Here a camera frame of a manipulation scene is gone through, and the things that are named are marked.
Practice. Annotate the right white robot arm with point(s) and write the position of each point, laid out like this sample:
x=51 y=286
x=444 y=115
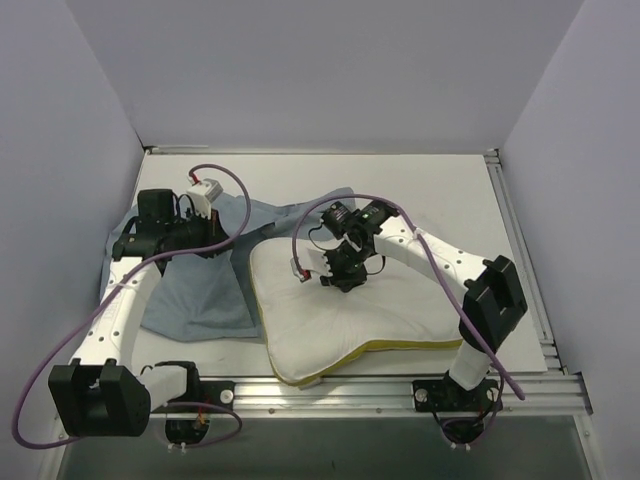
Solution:
x=486 y=294

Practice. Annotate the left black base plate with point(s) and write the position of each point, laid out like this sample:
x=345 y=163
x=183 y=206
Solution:
x=211 y=397

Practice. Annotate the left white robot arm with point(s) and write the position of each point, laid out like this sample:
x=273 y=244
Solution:
x=97 y=394

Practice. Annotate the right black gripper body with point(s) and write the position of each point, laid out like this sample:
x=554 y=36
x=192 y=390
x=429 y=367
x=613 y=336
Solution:
x=343 y=275

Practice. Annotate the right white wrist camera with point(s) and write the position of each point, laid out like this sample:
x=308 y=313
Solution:
x=309 y=262

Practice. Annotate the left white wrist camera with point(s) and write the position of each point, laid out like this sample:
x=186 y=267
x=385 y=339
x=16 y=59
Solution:
x=202 y=194

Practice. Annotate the aluminium front rail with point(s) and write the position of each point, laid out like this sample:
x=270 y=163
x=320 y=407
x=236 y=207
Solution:
x=391 y=396

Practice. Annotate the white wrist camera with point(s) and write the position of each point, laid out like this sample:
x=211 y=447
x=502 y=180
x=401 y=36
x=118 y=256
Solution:
x=309 y=262
x=202 y=194

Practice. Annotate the white pillow yellow trim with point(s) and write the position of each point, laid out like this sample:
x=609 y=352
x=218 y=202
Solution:
x=311 y=330

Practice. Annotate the grey-blue pillowcase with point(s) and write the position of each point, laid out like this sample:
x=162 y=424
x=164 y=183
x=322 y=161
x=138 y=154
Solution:
x=202 y=299

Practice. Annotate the aluminium rail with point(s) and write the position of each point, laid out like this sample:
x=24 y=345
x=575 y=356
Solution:
x=525 y=267
x=391 y=396

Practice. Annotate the aluminium right side rail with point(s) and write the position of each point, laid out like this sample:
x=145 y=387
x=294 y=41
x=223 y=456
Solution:
x=525 y=267

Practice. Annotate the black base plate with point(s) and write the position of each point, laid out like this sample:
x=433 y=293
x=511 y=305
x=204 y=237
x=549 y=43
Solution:
x=446 y=396
x=211 y=397

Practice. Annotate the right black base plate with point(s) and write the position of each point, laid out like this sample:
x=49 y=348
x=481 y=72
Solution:
x=446 y=396

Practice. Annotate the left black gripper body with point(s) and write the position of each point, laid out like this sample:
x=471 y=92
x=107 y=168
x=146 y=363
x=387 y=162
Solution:
x=209 y=230

